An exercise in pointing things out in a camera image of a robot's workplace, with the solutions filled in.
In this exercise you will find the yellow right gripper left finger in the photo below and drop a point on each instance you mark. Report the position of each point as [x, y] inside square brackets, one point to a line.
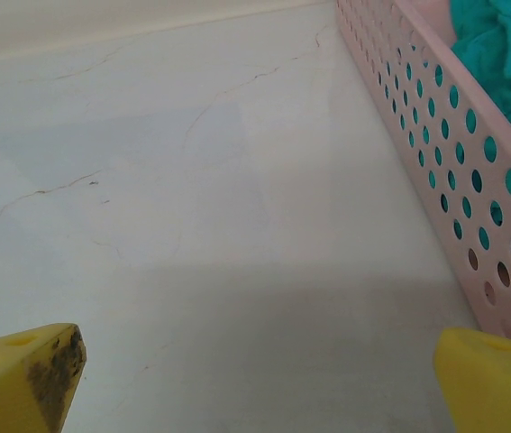
[7, 383]

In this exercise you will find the pink perforated plastic basket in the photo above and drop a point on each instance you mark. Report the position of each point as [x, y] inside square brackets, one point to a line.
[444, 90]

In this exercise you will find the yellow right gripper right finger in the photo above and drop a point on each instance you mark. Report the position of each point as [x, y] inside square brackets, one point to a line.
[494, 388]

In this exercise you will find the teal t-shirt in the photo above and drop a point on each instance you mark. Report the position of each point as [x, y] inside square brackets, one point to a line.
[503, 45]

